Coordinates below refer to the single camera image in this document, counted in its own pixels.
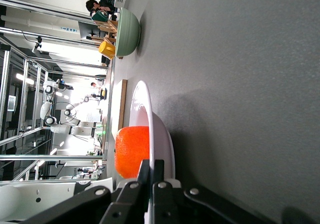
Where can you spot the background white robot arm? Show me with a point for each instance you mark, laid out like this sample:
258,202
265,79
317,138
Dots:
45,109

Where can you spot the white pipe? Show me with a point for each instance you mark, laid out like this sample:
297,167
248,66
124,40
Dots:
30,24

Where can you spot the white round plate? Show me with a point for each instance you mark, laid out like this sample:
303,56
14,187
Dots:
160,139

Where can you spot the orange fruit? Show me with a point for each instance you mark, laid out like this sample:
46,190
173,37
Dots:
130,151

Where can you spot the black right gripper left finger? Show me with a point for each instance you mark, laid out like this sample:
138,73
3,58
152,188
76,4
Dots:
125,204

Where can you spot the aluminium frame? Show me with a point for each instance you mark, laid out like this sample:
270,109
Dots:
5,89

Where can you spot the yellow mug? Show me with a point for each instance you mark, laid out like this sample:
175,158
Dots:
106,49

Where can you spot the wooden mug rack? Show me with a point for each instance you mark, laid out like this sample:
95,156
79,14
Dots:
110,25

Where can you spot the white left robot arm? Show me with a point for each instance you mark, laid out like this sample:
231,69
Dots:
50,199

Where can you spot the grey monitor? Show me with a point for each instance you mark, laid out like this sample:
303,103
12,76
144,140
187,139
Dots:
85,30

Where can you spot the person in dark clothing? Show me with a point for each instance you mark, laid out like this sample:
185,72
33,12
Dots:
105,5

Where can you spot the frame mounted camera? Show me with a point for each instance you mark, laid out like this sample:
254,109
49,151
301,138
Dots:
37,44

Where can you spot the wooden cutting board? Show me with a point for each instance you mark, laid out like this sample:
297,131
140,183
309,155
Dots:
122,104

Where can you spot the light green bowl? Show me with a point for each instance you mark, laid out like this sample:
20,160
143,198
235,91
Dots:
127,32

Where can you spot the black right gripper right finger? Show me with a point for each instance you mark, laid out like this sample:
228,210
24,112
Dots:
170,206

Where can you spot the dark green cup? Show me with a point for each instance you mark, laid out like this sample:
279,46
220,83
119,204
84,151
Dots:
98,16

